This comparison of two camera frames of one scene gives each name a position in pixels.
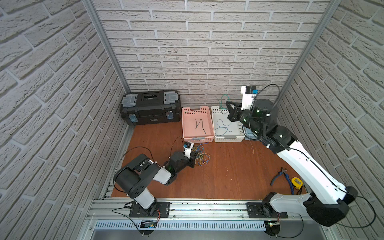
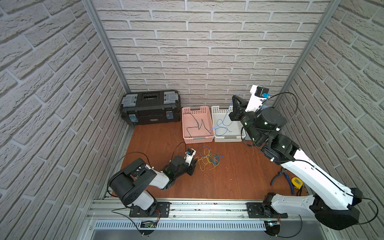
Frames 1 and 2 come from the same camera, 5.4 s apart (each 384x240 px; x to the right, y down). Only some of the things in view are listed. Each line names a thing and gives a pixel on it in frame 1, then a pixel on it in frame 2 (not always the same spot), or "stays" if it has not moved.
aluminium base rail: (190, 215) stays
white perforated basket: (225, 130) stays
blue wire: (226, 128) stays
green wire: (221, 102) -> (197, 122)
